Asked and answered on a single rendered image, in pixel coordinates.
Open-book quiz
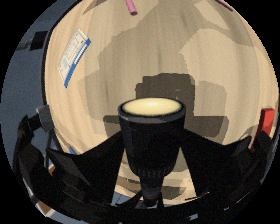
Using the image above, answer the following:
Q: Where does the pink stick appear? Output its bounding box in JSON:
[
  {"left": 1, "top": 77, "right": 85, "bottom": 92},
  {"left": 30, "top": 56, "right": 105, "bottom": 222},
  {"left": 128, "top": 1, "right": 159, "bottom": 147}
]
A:
[{"left": 125, "top": 0, "right": 137, "bottom": 15}]

